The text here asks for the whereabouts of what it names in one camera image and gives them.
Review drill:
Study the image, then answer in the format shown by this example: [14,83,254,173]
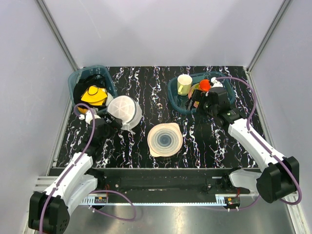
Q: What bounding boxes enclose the yellow green plate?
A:
[188,83,199,99]

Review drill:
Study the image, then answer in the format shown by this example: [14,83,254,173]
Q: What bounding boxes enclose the cream yellow mug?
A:
[177,74,193,96]

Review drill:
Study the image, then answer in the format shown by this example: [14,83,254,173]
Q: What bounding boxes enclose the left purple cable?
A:
[39,103,137,234]

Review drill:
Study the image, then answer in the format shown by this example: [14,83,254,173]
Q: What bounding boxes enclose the yellow cloth in bin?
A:
[78,85,109,111]

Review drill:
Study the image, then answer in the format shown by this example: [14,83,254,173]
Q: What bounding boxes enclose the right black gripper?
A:
[184,89,217,118]

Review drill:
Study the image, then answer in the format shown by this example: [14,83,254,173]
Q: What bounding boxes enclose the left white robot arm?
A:
[28,110,123,234]

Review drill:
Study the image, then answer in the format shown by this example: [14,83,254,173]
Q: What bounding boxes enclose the white slotted cable duct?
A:
[80,195,226,207]

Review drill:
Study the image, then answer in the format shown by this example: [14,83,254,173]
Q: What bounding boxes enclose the right teal plastic bin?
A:
[168,72,236,115]

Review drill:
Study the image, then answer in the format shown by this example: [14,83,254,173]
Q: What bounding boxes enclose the aluminium frame post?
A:
[35,0,79,71]
[246,0,293,73]

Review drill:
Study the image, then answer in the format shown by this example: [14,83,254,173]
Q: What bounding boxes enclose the black cloth in bin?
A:
[73,74,106,104]

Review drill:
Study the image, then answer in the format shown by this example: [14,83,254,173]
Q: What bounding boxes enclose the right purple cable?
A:
[202,76,303,212]

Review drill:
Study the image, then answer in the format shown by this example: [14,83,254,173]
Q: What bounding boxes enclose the teal plastic bin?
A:
[168,72,236,115]
[68,65,118,114]

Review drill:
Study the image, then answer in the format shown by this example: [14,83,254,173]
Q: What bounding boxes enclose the purple cable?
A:
[202,76,303,212]
[39,103,137,234]

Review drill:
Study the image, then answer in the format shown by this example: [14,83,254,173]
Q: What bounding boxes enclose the left aluminium frame post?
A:
[35,0,79,71]

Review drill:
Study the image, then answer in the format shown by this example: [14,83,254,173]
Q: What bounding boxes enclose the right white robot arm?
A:
[188,78,302,205]

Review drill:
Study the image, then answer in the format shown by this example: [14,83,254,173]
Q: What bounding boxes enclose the right aluminium frame post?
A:
[246,0,293,73]

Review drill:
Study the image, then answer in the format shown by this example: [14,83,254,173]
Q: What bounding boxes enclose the pink blue swirl plate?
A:
[147,123,183,157]

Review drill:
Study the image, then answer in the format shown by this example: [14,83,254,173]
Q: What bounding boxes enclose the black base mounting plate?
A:
[88,168,255,203]

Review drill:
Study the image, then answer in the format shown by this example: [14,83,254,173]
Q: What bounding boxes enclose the white mesh laundry bag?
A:
[107,96,142,134]

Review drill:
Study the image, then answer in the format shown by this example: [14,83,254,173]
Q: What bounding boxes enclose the left teal plastic bin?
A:
[68,65,118,114]

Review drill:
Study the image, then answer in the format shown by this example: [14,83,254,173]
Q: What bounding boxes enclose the orange cup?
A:
[199,79,211,92]

